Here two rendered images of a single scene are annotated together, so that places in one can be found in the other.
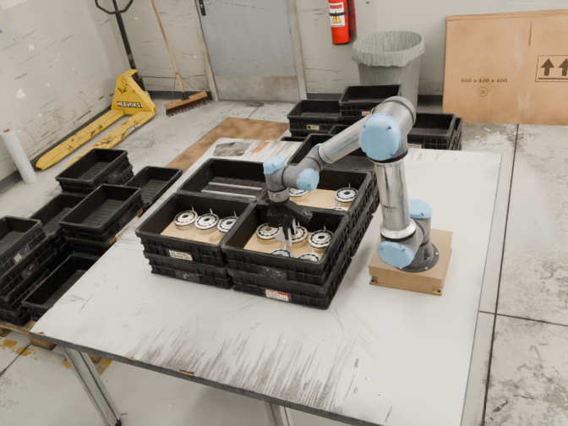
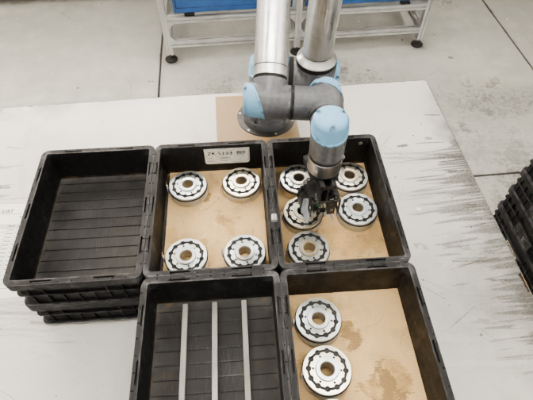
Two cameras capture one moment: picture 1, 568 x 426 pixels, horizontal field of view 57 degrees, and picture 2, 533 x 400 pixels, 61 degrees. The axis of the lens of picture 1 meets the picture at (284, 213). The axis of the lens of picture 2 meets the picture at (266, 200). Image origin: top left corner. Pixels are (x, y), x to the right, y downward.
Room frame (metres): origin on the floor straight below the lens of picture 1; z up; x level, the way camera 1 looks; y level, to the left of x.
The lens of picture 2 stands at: (2.08, 0.48, 1.81)
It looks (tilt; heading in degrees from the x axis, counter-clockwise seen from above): 53 degrees down; 236
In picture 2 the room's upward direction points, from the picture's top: straight up
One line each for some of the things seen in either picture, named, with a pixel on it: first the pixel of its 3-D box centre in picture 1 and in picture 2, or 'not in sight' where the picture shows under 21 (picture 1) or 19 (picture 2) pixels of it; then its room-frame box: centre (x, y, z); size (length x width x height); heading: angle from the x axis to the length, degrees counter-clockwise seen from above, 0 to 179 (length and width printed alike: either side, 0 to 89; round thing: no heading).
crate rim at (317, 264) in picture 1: (285, 232); (331, 196); (1.56, 0.01, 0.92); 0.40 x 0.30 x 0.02; 60
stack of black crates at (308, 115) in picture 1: (320, 128); not in sight; (3.59, -0.39, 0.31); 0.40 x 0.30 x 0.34; 62
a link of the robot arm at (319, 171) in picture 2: (278, 193); (326, 161); (1.60, 0.01, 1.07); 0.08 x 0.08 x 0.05
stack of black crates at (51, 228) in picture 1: (66, 235); not in sight; (2.77, 1.36, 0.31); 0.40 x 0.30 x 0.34; 152
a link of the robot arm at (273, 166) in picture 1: (275, 173); (328, 135); (1.60, 0.00, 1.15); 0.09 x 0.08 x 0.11; 54
